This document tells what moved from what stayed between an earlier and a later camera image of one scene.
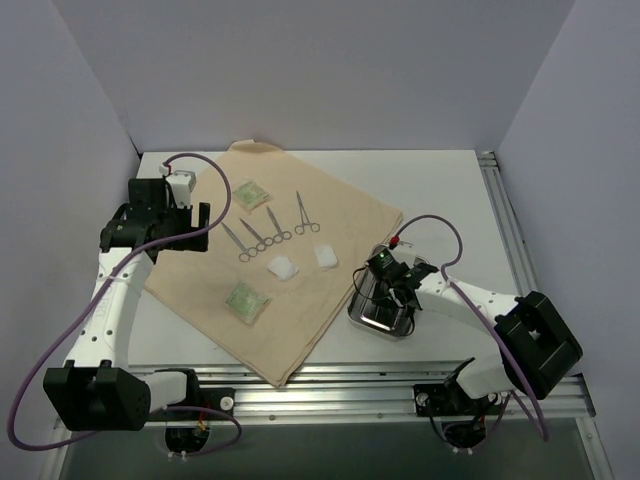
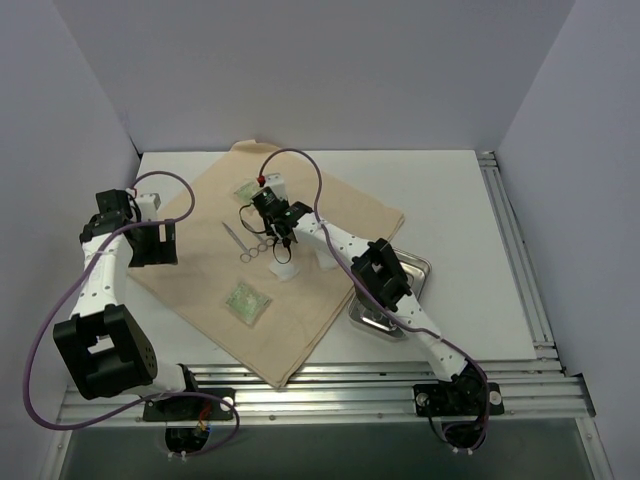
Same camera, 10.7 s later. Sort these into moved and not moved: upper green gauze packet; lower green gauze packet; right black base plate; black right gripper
Moved: black right gripper
Not moved: lower green gauze packet; right black base plate; upper green gauze packet
